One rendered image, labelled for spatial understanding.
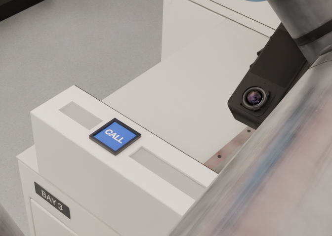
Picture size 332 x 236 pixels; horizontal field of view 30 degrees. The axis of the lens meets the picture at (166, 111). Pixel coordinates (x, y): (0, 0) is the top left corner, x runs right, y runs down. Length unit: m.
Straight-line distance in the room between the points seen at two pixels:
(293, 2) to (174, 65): 0.87
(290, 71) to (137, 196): 0.37
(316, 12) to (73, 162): 0.59
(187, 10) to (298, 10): 1.10
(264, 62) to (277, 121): 0.25
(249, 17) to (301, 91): 1.06
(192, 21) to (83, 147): 0.71
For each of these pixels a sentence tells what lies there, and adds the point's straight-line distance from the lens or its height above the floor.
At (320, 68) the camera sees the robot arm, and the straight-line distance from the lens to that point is 0.41.
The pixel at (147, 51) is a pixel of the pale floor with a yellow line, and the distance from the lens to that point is 2.77.
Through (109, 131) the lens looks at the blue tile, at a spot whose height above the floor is 0.96.
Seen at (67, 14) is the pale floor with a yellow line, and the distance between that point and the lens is 3.03.
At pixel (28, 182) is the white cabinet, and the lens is 1.14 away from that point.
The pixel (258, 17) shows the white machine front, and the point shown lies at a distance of 1.42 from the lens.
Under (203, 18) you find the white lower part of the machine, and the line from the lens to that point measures 1.53.
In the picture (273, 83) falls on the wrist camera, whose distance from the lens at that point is 0.58.
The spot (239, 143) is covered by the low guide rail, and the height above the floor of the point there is 0.85.
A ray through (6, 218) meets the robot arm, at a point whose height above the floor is 1.45.
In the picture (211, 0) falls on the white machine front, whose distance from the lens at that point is 1.49.
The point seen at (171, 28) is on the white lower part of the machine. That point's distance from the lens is 1.62.
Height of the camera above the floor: 1.60
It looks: 41 degrees down
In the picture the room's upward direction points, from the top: 3 degrees clockwise
